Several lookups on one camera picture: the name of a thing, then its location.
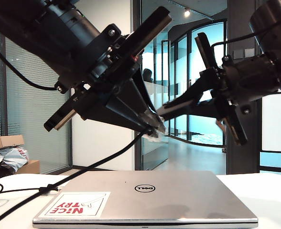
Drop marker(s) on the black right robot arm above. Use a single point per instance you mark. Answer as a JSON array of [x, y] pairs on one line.
[[274, 23]]

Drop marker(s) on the glass swing door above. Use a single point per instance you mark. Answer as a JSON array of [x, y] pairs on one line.
[[154, 155]]

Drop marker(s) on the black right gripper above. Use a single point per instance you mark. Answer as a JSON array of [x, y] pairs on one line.
[[245, 81]]

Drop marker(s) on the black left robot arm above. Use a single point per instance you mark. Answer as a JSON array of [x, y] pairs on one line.
[[35, 28]]

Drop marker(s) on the grey plastic mailing bag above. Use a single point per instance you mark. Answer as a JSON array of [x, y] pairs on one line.
[[14, 156]]

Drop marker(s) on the ceiling spotlight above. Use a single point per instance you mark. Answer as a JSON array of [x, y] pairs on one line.
[[187, 12]]

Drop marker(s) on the dark wall switch panel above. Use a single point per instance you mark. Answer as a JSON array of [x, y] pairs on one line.
[[238, 54], [249, 53]]

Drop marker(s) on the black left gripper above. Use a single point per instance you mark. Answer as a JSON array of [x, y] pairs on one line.
[[111, 59]]

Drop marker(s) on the person in hallway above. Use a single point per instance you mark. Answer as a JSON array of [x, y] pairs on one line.
[[147, 75]]

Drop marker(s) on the small open cardboard box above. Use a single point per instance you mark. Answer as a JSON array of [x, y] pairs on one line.
[[9, 142]]

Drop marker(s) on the grey window blinds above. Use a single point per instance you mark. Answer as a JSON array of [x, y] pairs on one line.
[[23, 114]]

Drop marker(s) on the white NICE TRY sticker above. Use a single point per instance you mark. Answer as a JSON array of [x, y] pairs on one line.
[[100, 205]]

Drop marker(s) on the silver Dell laptop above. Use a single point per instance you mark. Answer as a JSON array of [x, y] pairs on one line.
[[178, 202]]

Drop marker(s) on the tall brown cardboard box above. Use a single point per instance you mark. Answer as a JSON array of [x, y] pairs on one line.
[[30, 167]]

